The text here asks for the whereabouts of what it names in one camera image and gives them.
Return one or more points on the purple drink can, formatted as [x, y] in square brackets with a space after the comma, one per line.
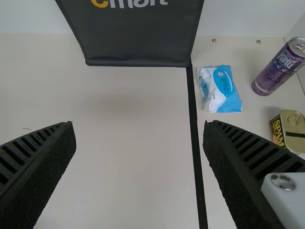
[274, 71]

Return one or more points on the gold rectangular tin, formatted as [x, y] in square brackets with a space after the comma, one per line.
[293, 138]

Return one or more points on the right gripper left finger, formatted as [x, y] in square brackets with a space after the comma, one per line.
[31, 167]

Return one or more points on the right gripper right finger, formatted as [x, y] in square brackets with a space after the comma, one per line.
[243, 167]

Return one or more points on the blue white wet wipes pack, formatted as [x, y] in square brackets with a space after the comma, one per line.
[220, 90]

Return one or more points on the black strip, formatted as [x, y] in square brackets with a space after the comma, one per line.
[194, 143]

